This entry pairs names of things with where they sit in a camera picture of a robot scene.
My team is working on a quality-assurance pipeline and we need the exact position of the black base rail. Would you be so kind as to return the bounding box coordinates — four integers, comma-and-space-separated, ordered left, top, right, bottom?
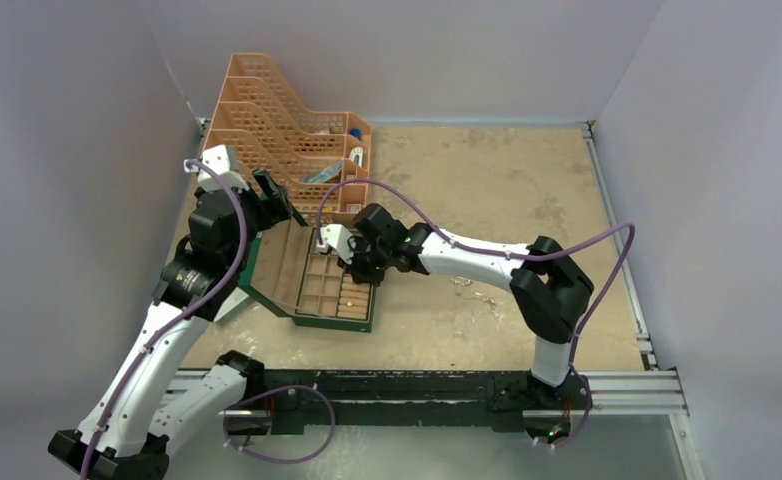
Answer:
236, 369, 593, 437

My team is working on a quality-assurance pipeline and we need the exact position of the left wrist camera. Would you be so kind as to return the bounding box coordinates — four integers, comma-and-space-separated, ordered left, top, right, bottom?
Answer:
182, 144, 250, 192

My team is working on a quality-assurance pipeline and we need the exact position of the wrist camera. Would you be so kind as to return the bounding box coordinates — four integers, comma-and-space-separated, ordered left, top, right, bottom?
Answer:
316, 224, 355, 264
182, 144, 250, 192

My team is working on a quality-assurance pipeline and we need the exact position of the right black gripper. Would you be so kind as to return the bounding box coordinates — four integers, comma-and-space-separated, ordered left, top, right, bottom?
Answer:
339, 238, 393, 289

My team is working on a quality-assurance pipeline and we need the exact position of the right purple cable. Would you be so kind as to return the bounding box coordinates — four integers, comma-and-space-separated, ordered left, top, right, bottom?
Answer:
316, 178, 636, 452

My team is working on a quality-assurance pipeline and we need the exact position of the silver stapler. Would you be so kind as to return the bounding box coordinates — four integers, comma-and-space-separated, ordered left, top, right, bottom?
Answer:
349, 147, 366, 168

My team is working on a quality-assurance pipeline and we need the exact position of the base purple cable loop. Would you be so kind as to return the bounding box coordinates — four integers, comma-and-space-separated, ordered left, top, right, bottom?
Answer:
223, 384, 336, 465

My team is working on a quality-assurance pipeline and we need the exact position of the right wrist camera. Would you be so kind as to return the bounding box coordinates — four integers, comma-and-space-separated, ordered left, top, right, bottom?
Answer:
316, 224, 355, 264

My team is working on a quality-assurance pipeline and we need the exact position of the green jewelry box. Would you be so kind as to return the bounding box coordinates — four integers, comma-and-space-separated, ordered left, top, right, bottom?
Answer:
238, 215, 376, 333

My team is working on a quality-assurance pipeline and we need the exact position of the peach mesh file organizer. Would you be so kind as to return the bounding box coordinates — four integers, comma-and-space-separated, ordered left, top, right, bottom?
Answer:
202, 53, 372, 225

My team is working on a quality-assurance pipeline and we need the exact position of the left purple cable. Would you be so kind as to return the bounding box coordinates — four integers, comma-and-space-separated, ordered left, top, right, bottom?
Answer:
79, 158, 250, 480

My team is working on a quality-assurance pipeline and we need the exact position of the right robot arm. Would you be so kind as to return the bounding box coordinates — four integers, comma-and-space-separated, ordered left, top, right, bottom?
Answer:
316, 203, 594, 407

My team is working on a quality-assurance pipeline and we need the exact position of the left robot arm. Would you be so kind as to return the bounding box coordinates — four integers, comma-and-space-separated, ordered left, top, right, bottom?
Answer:
48, 169, 293, 479

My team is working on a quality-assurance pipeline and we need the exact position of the white paper card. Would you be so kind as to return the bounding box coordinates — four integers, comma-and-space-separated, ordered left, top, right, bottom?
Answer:
215, 288, 251, 322

